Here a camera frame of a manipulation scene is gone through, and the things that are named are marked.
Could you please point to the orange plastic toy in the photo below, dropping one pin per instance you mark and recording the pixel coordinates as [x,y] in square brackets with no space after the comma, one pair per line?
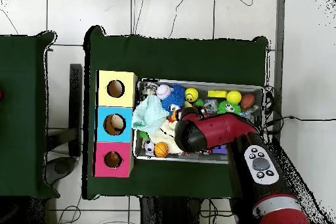
[172,115]

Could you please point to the mint green cloth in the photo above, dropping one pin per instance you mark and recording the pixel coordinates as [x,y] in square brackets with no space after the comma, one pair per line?
[149,115]

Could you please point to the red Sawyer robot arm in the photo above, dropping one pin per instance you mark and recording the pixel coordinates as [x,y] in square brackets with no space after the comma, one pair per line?
[223,129]

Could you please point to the shallow metal mesh bin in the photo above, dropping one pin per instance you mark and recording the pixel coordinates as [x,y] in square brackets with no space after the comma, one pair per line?
[203,91]

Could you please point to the wooden box with three holes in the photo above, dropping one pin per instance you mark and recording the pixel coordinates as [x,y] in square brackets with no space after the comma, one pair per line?
[105,100]

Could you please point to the blue fuzzy ball with eyes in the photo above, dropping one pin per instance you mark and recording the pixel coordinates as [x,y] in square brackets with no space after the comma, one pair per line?
[177,95]

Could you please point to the white baseball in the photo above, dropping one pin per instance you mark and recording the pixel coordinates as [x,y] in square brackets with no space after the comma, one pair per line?
[163,91]

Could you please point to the cream cloth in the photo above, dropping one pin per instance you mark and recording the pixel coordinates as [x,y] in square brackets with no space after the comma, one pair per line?
[165,136]

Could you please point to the yellow smiley ball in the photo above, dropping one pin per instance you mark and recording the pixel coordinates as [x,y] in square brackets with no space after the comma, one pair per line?
[191,94]

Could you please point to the small orange basketball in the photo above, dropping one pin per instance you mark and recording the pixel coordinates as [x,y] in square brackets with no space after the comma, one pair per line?
[161,149]

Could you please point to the small soccer ball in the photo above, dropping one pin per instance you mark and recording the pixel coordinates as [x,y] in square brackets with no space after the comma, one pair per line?
[149,146]

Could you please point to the dark green tablecloth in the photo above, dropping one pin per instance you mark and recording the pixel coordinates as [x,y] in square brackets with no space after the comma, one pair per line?
[183,58]
[21,103]

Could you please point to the green fuzzy ball with eyes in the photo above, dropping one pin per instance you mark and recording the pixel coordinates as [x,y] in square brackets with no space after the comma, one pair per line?
[229,107]

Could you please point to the small brown football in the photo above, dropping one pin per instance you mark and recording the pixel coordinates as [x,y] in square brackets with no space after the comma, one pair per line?
[247,100]

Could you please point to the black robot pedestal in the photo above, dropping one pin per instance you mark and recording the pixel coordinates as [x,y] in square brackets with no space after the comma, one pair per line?
[148,213]

